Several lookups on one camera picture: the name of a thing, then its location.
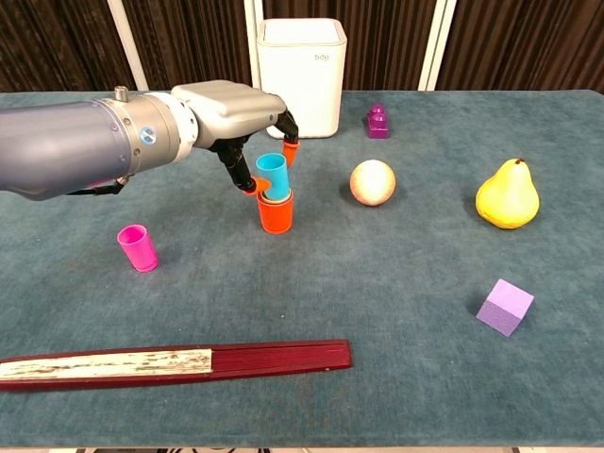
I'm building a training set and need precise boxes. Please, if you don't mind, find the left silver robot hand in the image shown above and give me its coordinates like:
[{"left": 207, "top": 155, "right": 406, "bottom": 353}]
[{"left": 170, "top": 79, "right": 301, "bottom": 196}]

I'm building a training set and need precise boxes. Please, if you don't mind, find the cyan plastic cup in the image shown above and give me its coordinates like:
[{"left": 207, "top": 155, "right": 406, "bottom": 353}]
[{"left": 255, "top": 152, "right": 292, "bottom": 202}]

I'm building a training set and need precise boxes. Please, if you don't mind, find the pink plastic cup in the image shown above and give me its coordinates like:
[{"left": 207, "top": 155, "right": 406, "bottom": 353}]
[{"left": 116, "top": 224, "right": 159, "bottom": 274}]

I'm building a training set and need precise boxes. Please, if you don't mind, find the white plastic waste bin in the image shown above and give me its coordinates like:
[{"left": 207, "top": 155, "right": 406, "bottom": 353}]
[{"left": 256, "top": 17, "right": 349, "bottom": 141}]

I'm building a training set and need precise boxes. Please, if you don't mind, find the orange plastic cup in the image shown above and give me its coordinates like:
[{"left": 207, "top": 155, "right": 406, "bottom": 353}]
[{"left": 257, "top": 188, "right": 295, "bottom": 235}]

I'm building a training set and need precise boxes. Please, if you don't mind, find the purple toy brick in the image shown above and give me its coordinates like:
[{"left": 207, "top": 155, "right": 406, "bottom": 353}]
[{"left": 366, "top": 104, "right": 392, "bottom": 141}]

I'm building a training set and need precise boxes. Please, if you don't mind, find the cream peach ball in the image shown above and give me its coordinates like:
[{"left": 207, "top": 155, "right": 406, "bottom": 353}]
[{"left": 349, "top": 159, "right": 397, "bottom": 208}]

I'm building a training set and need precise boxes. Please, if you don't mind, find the teal table cloth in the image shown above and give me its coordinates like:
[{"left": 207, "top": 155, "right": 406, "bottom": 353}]
[{"left": 0, "top": 89, "right": 604, "bottom": 449}]

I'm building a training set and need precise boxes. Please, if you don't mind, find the folded dark red fan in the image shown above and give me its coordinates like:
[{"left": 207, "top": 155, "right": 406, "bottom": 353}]
[{"left": 0, "top": 338, "right": 355, "bottom": 394}]

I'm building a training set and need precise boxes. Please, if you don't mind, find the yellow toy pear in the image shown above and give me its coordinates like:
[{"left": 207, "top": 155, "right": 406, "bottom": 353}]
[{"left": 475, "top": 157, "right": 541, "bottom": 230}]

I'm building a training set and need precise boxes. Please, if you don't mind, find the lilac foam cube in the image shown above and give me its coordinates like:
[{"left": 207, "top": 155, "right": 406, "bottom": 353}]
[{"left": 475, "top": 277, "right": 536, "bottom": 338}]

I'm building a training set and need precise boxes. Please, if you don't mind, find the white partition post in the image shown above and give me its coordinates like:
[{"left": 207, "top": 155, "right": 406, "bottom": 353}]
[
  {"left": 243, "top": 0, "right": 265, "bottom": 91},
  {"left": 106, "top": 0, "right": 150, "bottom": 92},
  {"left": 417, "top": 0, "right": 459, "bottom": 92}
]

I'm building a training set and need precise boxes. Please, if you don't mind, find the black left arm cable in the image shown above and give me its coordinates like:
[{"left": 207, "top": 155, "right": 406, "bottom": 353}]
[{"left": 68, "top": 176, "right": 128, "bottom": 197}]

